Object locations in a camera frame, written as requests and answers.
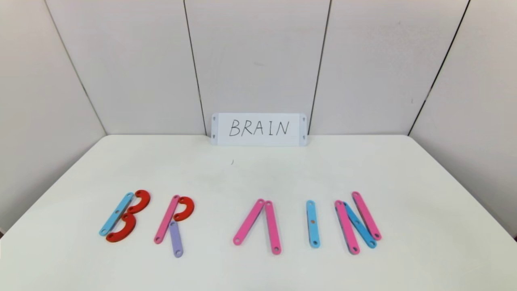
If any small red arc piece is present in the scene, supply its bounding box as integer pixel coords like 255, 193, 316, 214
173, 196, 195, 222

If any pink bar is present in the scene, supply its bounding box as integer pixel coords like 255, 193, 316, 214
265, 200, 282, 255
153, 195, 181, 245
334, 200, 361, 255
351, 191, 382, 242
232, 198, 265, 246

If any short purple bar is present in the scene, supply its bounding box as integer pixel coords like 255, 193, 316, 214
169, 220, 184, 258

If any short blue bar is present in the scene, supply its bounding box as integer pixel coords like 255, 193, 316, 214
343, 202, 378, 249

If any white BRAIN sign card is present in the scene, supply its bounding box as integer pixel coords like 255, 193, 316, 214
211, 113, 308, 147

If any long blue bar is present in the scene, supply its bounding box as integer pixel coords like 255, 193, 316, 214
306, 200, 322, 249
99, 192, 135, 237

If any large red arc piece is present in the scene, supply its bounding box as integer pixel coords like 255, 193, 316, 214
106, 213, 137, 243
127, 190, 151, 215

